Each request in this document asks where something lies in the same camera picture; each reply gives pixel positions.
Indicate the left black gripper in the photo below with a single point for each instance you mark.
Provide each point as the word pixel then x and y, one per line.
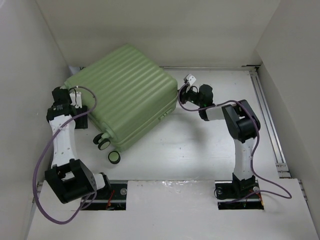
pixel 82 123

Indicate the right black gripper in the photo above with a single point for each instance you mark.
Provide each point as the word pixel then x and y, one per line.
pixel 183 94

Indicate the green suitcase blue lining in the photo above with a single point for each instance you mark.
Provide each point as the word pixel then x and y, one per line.
pixel 130 95

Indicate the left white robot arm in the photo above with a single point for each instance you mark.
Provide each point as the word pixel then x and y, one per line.
pixel 69 178

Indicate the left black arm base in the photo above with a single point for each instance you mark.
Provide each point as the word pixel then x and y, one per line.
pixel 115 200

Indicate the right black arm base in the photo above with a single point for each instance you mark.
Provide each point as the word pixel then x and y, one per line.
pixel 228 198

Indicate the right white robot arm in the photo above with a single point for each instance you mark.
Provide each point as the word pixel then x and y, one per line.
pixel 242 125

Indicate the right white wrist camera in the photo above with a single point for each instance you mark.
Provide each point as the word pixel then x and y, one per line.
pixel 190 80

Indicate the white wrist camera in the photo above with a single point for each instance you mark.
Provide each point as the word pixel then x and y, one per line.
pixel 190 80
pixel 76 98

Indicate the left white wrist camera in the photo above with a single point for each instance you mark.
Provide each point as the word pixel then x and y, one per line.
pixel 76 98

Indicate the aluminium table edge rail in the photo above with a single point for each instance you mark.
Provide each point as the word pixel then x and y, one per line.
pixel 279 158

